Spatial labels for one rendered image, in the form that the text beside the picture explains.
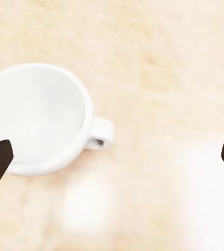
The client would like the coffee cup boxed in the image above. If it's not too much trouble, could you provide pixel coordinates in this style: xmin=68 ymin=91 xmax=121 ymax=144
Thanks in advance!
xmin=0 ymin=63 xmax=115 ymax=177

